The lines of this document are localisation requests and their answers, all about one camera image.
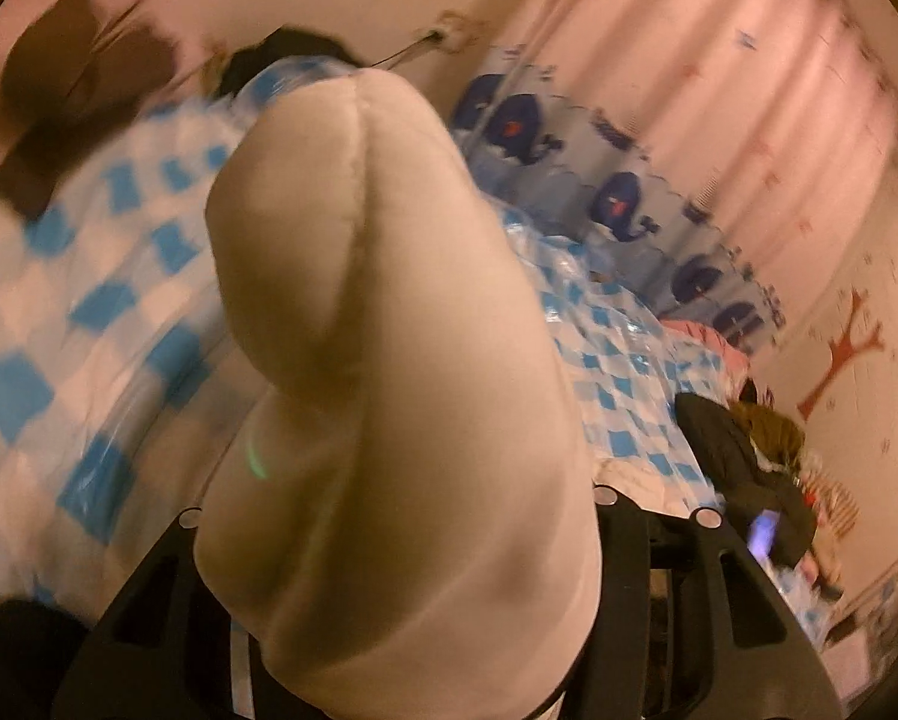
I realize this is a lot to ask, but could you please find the clear plastic bag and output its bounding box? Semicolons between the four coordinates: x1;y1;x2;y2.
771;562;848;650

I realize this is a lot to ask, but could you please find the red tree wall sticker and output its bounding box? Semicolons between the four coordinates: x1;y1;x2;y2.
798;289;887;421

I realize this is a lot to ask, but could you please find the pink ruffled cloth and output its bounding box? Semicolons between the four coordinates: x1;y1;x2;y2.
659;319;758;391

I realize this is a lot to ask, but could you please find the brown cloth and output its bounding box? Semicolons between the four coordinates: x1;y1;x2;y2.
730;399;806;475

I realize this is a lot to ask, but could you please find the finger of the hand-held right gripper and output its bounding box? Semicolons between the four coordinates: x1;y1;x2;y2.
747;508;785;557

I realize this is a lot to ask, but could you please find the blue checkered plastic sheet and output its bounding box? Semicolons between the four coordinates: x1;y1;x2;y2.
0;56;720;605

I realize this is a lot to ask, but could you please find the black garment by wall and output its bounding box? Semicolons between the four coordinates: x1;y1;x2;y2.
220;26;367;95

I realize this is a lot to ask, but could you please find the cream plush toy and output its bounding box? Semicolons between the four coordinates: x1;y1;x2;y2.
194;67;607;720

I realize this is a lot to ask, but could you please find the black padded garment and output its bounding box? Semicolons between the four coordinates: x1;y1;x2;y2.
674;392;818;567

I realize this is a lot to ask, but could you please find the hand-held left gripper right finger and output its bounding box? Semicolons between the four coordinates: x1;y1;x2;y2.
561;485;845;720

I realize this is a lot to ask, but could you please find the whale print curtain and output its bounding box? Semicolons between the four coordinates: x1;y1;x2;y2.
449;0;898;361

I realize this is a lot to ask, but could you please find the dark brown cushion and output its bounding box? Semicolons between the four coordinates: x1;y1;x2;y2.
0;7;184;218

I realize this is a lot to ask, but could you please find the black charger cable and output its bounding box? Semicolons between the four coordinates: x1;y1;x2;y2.
366;34;439;72

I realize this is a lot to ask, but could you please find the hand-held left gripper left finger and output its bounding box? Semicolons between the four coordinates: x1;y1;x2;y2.
51;508;264;720

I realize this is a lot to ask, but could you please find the red striped cloth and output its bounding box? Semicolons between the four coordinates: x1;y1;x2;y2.
801;465;866;541

